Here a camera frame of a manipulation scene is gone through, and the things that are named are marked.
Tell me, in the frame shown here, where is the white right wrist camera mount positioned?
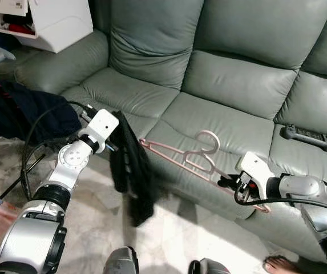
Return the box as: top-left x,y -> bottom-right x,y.
235,151 -> 278,192

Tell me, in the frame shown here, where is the grey robot left leg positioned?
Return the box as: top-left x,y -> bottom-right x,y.
103,246 -> 140,274

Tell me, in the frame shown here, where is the grey robot right leg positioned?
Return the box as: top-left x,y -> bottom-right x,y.
188,257 -> 230,274

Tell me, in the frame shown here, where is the dark navy garment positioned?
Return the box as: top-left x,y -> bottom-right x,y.
0,79 -> 84,147

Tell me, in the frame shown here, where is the pink plastic hanger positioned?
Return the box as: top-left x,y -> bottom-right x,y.
139,130 -> 272,213

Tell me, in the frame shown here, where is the black garment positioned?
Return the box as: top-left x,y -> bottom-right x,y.
108,111 -> 157,228

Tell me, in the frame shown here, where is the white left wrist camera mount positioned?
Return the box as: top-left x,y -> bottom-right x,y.
79,109 -> 120,152

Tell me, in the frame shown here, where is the bare foot of person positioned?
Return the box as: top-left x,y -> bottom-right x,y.
263,255 -> 302,274

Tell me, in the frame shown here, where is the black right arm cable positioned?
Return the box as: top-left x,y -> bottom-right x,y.
233,182 -> 327,217

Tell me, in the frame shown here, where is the grey hair dryer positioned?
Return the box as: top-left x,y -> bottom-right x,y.
0,48 -> 17,65

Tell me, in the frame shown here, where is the grey green leather sofa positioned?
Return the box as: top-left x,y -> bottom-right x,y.
14,0 -> 327,264

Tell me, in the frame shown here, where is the black remote controller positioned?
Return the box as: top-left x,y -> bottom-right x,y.
281,123 -> 327,152

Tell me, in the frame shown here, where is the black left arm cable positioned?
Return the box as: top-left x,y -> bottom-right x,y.
19,100 -> 94,202

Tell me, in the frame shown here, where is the grey robot leg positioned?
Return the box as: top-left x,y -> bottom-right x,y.
103,246 -> 140,274
188,257 -> 230,274

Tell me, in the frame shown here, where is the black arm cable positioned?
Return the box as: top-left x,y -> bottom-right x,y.
19,100 -> 94,202
233,182 -> 327,217

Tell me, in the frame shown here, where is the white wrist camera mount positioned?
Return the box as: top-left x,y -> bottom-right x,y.
235,151 -> 278,192
79,109 -> 120,152

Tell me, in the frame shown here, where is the white cabinet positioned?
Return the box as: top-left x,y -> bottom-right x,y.
0,0 -> 94,54

